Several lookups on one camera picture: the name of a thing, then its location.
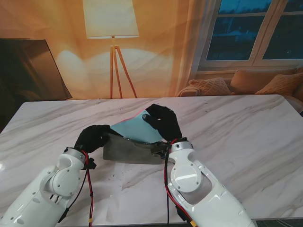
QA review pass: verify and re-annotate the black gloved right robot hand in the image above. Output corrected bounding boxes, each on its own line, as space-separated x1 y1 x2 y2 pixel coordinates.
143 104 183 144

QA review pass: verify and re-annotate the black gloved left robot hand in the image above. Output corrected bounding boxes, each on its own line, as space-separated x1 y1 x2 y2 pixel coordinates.
74 124 111 154

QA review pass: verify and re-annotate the pink blue-backed paper sheet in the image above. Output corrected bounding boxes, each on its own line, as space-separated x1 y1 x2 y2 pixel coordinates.
110 109 163 144

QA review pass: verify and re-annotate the grey fabric storage pouch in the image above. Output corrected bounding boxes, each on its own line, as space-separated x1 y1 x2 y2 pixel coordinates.
102 132 168 166

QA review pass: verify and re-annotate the beige knit cushion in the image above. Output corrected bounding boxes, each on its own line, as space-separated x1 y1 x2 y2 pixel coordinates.
188 77 234 96

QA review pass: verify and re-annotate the cream sheer curtain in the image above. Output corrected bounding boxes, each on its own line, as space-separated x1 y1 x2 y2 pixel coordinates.
174 0 222 96

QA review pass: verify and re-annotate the plain orange cushion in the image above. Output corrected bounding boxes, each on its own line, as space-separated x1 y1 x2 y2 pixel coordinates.
231 69 296 95

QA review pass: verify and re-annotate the white framed night window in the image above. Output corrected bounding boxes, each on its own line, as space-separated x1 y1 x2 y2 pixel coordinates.
205 0 303 69

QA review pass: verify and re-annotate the tripod floor lamp white shade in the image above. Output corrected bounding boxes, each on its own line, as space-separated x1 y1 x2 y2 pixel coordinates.
82 0 140 99

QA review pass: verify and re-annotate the orange knit cushion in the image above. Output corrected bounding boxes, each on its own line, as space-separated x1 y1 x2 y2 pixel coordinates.
255 72 303 96

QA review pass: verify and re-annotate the beige sofa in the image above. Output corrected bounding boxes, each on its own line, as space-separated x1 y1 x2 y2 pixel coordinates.
177 68 303 114

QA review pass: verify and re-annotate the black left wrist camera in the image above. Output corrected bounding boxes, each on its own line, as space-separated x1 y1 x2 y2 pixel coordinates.
85 158 97 170

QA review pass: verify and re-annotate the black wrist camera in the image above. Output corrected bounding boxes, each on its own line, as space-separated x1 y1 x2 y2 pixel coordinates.
151 141 170 159
85 158 97 170

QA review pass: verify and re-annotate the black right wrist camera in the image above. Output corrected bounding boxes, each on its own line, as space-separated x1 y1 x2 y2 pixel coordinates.
151 141 170 159

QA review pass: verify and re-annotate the red black left arm cable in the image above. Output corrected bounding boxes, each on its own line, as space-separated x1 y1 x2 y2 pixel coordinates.
56 151 95 227

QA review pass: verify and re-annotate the red black arm cable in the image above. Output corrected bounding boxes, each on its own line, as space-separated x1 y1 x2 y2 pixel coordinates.
163 144 197 227
56 151 95 227

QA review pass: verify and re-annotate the red black right arm cable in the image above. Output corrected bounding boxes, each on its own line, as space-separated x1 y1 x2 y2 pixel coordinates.
163 144 197 227

